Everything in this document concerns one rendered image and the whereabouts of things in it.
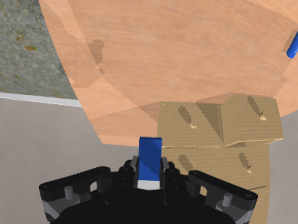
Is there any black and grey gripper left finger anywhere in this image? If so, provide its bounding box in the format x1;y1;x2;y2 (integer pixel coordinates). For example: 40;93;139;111
39;156;139;223

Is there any blue and white eraser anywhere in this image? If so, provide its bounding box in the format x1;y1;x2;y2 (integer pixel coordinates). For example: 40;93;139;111
138;137;162;190

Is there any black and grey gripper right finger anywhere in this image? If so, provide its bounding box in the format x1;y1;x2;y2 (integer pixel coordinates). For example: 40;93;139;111
159;157;258;224

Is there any tan wooden chest of drawers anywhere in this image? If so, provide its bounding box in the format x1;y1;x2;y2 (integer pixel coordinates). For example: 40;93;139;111
157;101;270;224

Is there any blue aa battery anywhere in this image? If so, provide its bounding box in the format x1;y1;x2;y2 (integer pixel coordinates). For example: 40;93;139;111
286;31;298;59

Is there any brown drawer front with small knob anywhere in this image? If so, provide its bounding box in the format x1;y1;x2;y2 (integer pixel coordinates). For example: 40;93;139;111
162;104;221;148
220;94;284;148
249;189;268;224
224;147;268;189
162;150;222;179

